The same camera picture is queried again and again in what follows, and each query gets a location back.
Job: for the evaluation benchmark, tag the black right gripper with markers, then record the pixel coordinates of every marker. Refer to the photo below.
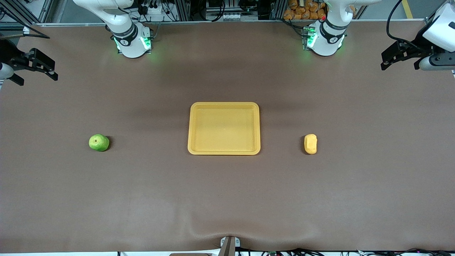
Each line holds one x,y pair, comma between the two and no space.
7,53

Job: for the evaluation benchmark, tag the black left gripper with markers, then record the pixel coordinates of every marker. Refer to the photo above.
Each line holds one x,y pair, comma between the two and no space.
416,48

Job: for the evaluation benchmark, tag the green apple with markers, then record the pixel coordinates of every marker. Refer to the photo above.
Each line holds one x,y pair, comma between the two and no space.
98,143

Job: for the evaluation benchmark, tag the yellow potato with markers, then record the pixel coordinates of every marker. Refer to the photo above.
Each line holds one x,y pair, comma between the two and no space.
310,144

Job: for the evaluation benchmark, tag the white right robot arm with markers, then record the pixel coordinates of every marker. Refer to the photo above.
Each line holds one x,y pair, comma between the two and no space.
133,49

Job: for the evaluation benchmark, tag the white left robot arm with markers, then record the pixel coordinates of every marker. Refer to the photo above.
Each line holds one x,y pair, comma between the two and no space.
325,48

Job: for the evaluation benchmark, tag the yellow plastic tray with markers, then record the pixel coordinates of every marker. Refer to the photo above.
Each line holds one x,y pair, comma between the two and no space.
224,128

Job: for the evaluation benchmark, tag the bag of orange items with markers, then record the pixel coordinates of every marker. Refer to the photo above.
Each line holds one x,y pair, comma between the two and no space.
302,12

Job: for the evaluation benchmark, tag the white power strip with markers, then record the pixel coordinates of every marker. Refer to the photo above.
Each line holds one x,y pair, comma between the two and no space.
156,16

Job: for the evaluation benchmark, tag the grey electronics box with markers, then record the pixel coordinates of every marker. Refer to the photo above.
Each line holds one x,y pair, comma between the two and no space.
231,16

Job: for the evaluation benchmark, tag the aluminium frame post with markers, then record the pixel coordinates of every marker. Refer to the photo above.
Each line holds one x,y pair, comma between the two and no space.
44,10

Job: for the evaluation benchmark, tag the aluminium table edge rail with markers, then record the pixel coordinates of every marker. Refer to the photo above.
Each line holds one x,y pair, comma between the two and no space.
231,21

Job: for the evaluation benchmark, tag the metal clamp bracket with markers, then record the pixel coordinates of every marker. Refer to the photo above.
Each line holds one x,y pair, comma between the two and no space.
229,247

